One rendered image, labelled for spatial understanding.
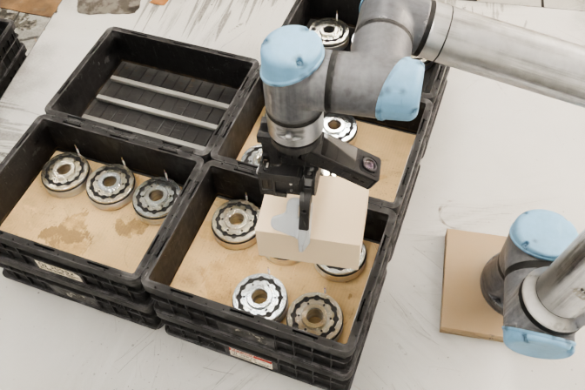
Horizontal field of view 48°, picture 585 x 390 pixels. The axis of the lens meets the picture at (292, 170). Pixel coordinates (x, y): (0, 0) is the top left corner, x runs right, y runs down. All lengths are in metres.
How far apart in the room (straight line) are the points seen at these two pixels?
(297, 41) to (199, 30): 1.22
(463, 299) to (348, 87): 0.75
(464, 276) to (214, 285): 0.52
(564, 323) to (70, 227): 0.96
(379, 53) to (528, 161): 0.95
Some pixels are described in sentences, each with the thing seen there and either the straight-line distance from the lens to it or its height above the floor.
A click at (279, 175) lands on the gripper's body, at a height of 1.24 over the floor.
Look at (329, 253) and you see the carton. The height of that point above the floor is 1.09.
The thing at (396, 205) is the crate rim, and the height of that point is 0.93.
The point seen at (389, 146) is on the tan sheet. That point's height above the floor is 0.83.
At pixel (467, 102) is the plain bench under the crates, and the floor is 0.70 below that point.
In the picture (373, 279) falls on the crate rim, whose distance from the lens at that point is 1.18.
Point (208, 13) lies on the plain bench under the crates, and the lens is 2.04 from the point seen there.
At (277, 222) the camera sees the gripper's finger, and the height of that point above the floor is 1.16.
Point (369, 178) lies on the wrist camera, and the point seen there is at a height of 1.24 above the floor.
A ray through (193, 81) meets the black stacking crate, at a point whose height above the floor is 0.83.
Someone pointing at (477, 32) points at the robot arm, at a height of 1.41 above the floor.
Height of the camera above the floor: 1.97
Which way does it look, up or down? 53 degrees down
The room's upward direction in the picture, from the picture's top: 4 degrees counter-clockwise
